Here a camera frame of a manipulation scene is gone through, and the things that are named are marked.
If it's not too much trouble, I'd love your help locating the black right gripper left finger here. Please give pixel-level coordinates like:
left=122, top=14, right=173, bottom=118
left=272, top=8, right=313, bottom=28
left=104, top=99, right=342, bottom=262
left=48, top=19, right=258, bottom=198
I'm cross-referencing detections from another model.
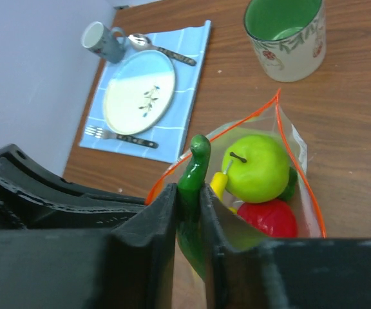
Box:
left=0, top=184, right=176, bottom=308

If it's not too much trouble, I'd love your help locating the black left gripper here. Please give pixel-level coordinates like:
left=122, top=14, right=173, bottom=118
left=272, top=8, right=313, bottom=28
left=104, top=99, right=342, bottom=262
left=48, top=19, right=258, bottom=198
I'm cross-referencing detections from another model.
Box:
left=0, top=144, right=145, bottom=230

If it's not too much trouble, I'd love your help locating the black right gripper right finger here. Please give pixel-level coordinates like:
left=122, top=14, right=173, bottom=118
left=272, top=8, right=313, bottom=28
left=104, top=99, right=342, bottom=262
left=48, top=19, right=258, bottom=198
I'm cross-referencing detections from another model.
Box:
left=200, top=185, right=371, bottom=308

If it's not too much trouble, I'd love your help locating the red pomegranate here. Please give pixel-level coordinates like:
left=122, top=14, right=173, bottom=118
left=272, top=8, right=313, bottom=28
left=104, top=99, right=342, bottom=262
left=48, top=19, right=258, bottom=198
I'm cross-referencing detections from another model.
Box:
left=237, top=199, right=298, bottom=238

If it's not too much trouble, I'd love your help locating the green chili pepper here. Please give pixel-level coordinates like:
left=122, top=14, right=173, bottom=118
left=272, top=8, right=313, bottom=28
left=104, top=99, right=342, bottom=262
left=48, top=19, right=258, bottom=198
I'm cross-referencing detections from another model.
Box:
left=176, top=135, right=211, bottom=279

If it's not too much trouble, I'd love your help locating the yellow banana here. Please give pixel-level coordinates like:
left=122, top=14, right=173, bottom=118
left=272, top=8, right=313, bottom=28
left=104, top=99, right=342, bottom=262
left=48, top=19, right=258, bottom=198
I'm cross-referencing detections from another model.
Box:
left=210, top=160, right=233, bottom=201

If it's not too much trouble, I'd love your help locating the green apple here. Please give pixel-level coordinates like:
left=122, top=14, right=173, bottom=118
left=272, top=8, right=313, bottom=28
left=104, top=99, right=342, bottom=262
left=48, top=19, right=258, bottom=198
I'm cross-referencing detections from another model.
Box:
left=222, top=135, right=290, bottom=203

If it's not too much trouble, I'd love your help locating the clear orange-trimmed zip bag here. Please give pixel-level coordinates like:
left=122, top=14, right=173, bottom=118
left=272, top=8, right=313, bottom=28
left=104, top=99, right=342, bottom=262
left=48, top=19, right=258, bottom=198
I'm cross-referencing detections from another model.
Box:
left=144, top=88, right=328, bottom=309

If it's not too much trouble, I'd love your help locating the green bell pepper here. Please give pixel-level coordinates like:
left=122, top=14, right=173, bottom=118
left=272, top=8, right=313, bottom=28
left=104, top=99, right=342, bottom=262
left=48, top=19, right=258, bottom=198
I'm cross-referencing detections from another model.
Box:
left=278, top=167, right=298, bottom=201

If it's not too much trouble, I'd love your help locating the blue cream plate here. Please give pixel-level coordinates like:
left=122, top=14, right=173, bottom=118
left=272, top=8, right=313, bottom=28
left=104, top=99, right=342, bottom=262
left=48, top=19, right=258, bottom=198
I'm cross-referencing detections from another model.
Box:
left=102, top=50, right=176, bottom=135

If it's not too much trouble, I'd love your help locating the small grey-blue mug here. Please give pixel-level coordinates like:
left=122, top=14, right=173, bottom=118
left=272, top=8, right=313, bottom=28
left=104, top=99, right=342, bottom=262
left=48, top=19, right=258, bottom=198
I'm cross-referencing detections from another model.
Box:
left=81, top=21, right=127, bottom=64

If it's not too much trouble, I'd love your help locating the light blue placemat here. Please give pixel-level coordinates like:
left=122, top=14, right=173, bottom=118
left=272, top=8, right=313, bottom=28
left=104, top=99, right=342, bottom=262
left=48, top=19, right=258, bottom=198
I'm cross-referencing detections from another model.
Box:
left=79, top=20, right=211, bottom=164

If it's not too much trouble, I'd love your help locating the green-lined floral mug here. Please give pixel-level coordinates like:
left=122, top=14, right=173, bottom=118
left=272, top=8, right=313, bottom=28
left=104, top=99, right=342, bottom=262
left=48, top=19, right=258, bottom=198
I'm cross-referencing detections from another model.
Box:
left=243, top=0, right=327, bottom=82

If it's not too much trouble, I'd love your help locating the fork with dark handle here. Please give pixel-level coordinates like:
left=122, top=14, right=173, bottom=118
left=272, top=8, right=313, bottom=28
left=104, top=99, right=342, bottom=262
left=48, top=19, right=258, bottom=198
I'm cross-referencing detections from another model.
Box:
left=84, top=126, right=159, bottom=149

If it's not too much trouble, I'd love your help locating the spoon with dark handle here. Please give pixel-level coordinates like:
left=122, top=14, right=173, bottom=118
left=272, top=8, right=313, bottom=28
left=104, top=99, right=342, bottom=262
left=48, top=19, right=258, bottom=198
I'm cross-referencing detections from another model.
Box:
left=128, top=33, right=196, bottom=66

